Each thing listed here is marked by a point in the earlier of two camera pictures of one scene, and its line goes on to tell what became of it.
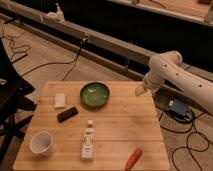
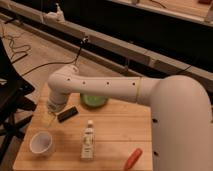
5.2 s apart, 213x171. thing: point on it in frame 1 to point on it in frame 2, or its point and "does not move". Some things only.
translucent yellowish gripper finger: [139, 89] to [47, 119]
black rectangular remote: [67, 114] does not move
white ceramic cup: [40, 142] does not move
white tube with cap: [88, 142] does not move
